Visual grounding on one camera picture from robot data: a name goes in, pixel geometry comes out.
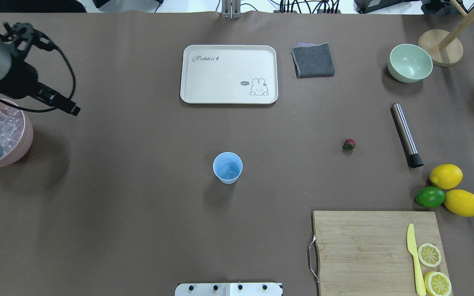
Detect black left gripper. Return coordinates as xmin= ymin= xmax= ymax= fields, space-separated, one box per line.
xmin=2 ymin=62 xmax=81 ymax=116

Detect red strawberry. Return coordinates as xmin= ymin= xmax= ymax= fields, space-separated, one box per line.
xmin=342 ymin=139 xmax=357 ymax=150

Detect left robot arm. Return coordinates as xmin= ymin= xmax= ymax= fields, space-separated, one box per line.
xmin=0 ymin=23 xmax=80 ymax=167

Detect pile of clear ice cubes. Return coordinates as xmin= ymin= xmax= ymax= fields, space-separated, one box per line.
xmin=0 ymin=106 xmax=25 ymax=156

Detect light blue plastic cup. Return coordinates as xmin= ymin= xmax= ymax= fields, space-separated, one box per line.
xmin=212 ymin=152 xmax=243 ymax=184

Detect pink bowl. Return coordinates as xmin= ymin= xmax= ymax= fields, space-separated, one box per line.
xmin=0 ymin=99 xmax=34 ymax=167

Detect cream rabbit tray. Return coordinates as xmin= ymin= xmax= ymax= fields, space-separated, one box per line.
xmin=179 ymin=45 xmax=279 ymax=105

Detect grey folded cloth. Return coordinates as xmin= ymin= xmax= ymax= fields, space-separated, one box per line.
xmin=291 ymin=42 xmax=335 ymax=78

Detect wooden cutting board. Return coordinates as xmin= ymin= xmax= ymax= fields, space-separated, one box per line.
xmin=309 ymin=210 xmax=444 ymax=296

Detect mint green bowl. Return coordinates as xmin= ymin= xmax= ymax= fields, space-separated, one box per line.
xmin=387 ymin=44 xmax=433 ymax=83

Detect steel muddler black tip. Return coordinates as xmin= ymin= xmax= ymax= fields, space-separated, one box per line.
xmin=390 ymin=102 xmax=424 ymax=168

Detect yellow plastic knife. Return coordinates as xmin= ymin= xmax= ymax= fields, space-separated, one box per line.
xmin=406 ymin=224 xmax=427 ymax=296

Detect green lime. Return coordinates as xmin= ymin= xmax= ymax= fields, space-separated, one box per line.
xmin=415 ymin=187 xmax=446 ymax=208

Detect wooden glass holder stand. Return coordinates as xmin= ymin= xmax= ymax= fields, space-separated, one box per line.
xmin=418 ymin=0 xmax=474 ymax=67

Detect lower whole yellow lemon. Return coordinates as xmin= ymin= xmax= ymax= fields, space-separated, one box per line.
xmin=429 ymin=164 xmax=463 ymax=190

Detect whole yellow lemon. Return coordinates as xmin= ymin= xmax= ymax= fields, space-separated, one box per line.
xmin=429 ymin=164 xmax=463 ymax=190
xmin=444 ymin=189 xmax=474 ymax=217

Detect lower lemon half slice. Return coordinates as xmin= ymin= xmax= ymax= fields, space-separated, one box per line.
xmin=417 ymin=243 xmax=442 ymax=268

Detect lemon half slice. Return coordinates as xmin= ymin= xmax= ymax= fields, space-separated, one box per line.
xmin=424 ymin=271 xmax=453 ymax=296
xmin=417 ymin=243 xmax=442 ymax=268

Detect upper whole yellow lemon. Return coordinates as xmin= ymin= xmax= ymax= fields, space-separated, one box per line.
xmin=444 ymin=189 xmax=474 ymax=217

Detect upper lemon half slice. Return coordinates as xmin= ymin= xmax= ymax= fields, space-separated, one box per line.
xmin=424 ymin=271 xmax=453 ymax=296

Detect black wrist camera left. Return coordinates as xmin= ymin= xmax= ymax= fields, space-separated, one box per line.
xmin=0 ymin=22 xmax=58 ymax=56

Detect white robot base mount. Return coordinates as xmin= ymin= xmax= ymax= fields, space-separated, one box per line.
xmin=174 ymin=282 xmax=283 ymax=296

